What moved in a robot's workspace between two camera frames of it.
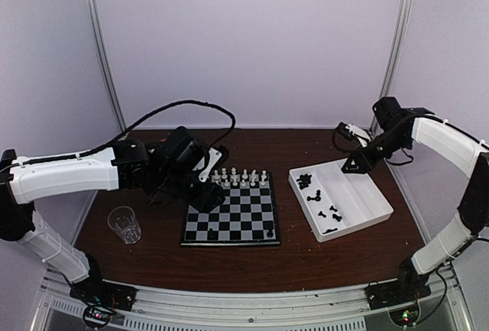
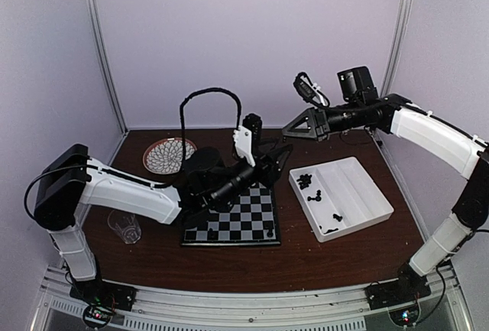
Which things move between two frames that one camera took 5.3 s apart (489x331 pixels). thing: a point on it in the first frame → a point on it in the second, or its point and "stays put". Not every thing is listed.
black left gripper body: [175, 183] → [267, 171]
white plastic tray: [332, 201] stays put
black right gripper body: [369, 161] → [322, 124]
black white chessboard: [247, 217] stays put
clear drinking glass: [122, 219] stays put
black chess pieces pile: [305, 180] stays put
